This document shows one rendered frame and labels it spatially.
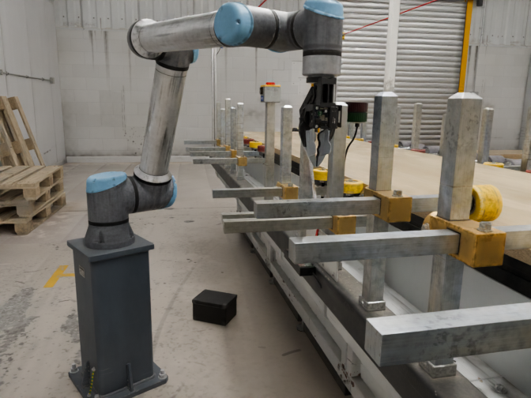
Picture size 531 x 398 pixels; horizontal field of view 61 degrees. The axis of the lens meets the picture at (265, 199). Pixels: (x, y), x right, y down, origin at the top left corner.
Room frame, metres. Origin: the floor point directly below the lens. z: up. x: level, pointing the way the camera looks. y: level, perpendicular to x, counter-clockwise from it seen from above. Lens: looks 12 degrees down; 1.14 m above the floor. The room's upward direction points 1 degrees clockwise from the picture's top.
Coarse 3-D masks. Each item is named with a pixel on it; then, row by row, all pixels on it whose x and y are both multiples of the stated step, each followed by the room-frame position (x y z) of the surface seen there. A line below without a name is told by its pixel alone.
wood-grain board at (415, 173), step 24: (264, 144) 2.82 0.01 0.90; (360, 144) 2.90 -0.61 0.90; (360, 168) 1.76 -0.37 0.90; (408, 168) 1.78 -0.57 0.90; (432, 168) 1.79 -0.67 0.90; (480, 168) 1.81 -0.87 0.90; (504, 168) 1.82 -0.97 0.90; (408, 192) 1.28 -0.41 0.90; (432, 192) 1.28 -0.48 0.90; (504, 192) 1.30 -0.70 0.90; (528, 192) 1.30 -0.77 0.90; (504, 216) 1.00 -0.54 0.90; (528, 216) 1.00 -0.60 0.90; (528, 264) 0.76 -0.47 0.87
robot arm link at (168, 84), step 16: (160, 64) 1.60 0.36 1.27; (176, 64) 1.59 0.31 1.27; (160, 80) 1.61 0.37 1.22; (176, 80) 1.62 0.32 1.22; (160, 96) 1.63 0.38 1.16; (176, 96) 1.64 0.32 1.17; (160, 112) 1.65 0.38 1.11; (176, 112) 1.68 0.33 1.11; (160, 128) 1.67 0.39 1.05; (144, 144) 1.72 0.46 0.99; (160, 144) 1.69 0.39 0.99; (144, 160) 1.72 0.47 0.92; (160, 160) 1.72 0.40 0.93; (144, 176) 1.72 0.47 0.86; (160, 176) 1.74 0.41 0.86; (144, 192) 1.72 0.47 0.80; (160, 192) 1.75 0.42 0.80; (176, 192) 1.81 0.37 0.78; (144, 208) 1.74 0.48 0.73; (160, 208) 1.81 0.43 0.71
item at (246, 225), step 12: (312, 216) 1.13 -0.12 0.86; (324, 216) 1.13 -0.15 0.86; (360, 216) 1.14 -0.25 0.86; (228, 228) 1.06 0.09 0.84; (240, 228) 1.07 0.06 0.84; (252, 228) 1.08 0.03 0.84; (264, 228) 1.08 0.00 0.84; (276, 228) 1.09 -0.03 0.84; (288, 228) 1.10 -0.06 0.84; (300, 228) 1.11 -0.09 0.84; (312, 228) 1.11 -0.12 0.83; (324, 228) 1.12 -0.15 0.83
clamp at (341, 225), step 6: (336, 216) 1.10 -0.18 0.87; (342, 216) 1.10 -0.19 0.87; (348, 216) 1.10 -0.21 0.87; (354, 216) 1.10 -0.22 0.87; (336, 222) 1.10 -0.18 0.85; (342, 222) 1.09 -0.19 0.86; (348, 222) 1.10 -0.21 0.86; (354, 222) 1.10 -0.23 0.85; (330, 228) 1.14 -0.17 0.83; (336, 228) 1.10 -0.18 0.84; (342, 228) 1.09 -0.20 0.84; (348, 228) 1.10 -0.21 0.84; (354, 228) 1.10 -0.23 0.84; (336, 234) 1.10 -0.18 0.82; (342, 234) 1.09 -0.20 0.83; (348, 234) 1.10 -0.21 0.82
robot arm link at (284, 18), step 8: (280, 16) 1.12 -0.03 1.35; (288, 16) 1.13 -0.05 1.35; (280, 24) 1.11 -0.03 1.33; (288, 24) 1.12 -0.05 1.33; (280, 32) 1.11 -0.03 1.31; (288, 32) 1.12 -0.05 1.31; (280, 40) 1.12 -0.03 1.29; (288, 40) 1.13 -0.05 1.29; (272, 48) 1.14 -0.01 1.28; (280, 48) 1.15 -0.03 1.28; (288, 48) 1.16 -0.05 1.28; (296, 48) 1.15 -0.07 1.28
